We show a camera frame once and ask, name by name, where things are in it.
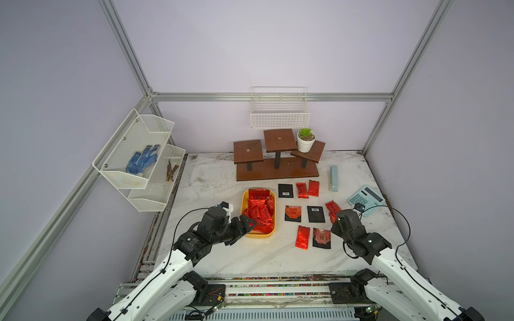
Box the black red label tea bag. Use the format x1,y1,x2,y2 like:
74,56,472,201
285,205,302,222

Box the white wire wall basket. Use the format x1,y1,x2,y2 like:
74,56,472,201
250,86,311,130

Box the light blue stapler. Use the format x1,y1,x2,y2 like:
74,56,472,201
329,165,339,192

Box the white mesh two-tier shelf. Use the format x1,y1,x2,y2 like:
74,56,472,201
92,109,186,213

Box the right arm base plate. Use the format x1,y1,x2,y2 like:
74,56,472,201
329,269,383,304

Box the brown twigs in shelf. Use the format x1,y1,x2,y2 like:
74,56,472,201
166,159,179,182

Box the yellow storage box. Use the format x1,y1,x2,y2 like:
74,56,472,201
240,187,278,239

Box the blue work glove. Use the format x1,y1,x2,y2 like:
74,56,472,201
126,144,160,175

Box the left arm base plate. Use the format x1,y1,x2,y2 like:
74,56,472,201
169,271,226,308

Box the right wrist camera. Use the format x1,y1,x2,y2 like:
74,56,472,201
353,203,365,213

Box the small red foil tea bag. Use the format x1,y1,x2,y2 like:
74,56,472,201
325,201,341,224

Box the white potted green plant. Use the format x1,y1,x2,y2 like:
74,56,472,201
297,128,316,153

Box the black tea bag barcode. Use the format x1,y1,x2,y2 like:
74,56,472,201
278,184,294,198

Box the light blue calculator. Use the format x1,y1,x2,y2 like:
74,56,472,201
348,185,386,217

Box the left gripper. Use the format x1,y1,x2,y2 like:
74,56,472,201
211,214,256,246

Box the red foil tea bags pile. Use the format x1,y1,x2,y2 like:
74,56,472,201
242,188,276,234

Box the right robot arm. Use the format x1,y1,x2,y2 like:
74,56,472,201
331,209,485,320

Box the brown wooden tiered stand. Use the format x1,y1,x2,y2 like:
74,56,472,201
234,129,325,181

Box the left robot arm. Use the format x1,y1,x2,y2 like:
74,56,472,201
87,202,258,320

